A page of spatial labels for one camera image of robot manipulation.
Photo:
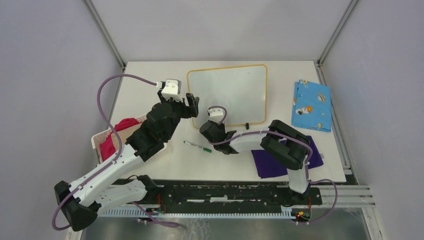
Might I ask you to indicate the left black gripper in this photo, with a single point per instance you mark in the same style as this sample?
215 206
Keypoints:
193 102

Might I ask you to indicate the yellow framed whiteboard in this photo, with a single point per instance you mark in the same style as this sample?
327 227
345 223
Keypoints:
242 90

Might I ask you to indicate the green marker cap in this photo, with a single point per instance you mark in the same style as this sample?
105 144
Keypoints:
207 150

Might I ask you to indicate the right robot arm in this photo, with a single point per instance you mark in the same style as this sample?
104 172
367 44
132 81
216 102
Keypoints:
286 145

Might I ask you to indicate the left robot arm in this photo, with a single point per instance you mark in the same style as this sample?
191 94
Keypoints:
84 199

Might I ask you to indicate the tan cloth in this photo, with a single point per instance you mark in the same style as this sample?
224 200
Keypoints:
123 135

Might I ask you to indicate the red cloth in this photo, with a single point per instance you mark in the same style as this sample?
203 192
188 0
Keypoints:
106 148

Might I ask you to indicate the purple cloth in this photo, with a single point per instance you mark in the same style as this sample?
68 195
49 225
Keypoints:
268 167

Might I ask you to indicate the white plastic basket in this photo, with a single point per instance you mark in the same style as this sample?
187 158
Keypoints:
100 137

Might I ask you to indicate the blue cartoon cloth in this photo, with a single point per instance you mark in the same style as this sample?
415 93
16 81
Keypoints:
312 106

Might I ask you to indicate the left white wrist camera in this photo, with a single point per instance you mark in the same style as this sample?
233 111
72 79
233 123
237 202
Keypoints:
169 90

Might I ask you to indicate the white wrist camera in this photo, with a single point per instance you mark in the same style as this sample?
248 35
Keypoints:
217 114
169 90

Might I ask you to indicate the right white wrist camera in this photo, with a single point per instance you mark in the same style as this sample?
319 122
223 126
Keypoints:
217 114

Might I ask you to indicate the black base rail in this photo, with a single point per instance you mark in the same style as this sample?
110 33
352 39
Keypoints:
226 197

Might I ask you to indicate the left aluminium frame post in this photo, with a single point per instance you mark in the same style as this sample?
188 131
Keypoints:
105 33

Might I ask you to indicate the aluminium frame post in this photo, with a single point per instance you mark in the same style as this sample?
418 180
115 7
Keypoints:
338 30
105 33

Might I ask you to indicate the white slotted cable duct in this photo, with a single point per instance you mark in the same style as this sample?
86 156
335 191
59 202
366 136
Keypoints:
135 212

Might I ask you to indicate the right aluminium frame post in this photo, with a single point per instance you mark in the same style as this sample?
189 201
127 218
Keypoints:
338 30

